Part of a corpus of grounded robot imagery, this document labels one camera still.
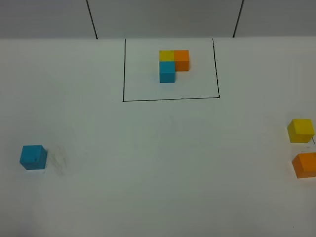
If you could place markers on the yellow template block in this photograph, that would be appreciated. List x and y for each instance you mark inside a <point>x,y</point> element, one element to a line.
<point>166,55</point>

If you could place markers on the orange template block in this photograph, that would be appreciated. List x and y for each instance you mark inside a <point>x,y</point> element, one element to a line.
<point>182,60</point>

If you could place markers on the blue template block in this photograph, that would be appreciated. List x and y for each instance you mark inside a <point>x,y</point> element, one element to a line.
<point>166,72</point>

